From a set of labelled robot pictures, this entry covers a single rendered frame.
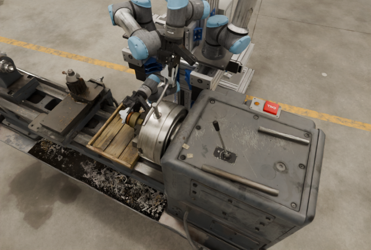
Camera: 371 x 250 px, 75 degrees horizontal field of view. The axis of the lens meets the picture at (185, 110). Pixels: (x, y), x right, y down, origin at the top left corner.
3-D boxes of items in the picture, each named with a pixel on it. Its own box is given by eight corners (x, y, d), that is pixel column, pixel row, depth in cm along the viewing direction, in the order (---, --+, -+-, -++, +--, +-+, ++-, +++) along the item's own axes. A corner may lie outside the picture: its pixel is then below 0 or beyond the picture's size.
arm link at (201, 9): (196, -7, 102) (176, -7, 95) (214, 4, 96) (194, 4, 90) (191, 11, 107) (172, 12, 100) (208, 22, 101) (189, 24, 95)
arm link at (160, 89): (165, 101, 155) (165, 89, 146) (149, 107, 152) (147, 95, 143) (161, 92, 159) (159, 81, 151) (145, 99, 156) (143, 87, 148)
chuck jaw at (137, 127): (155, 131, 119) (143, 148, 111) (156, 137, 122) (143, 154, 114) (137, 122, 122) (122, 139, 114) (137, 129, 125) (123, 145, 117)
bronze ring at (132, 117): (147, 111, 124) (132, 106, 126) (137, 125, 119) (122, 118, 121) (149, 122, 131) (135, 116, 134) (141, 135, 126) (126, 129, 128)
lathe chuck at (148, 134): (184, 124, 142) (181, 92, 115) (158, 171, 127) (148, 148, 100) (170, 118, 144) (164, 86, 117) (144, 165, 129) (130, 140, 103)
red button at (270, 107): (278, 107, 111) (279, 104, 109) (275, 116, 107) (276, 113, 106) (265, 102, 112) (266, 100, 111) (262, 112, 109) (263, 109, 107)
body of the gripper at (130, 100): (123, 111, 135) (135, 96, 142) (136, 116, 133) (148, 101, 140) (121, 102, 129) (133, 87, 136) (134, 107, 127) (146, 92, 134)
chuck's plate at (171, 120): (189, 126, 141) (187, 94, 114) (164, 174, 126) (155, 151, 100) (184, 124, 142) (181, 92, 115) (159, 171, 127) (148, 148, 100)
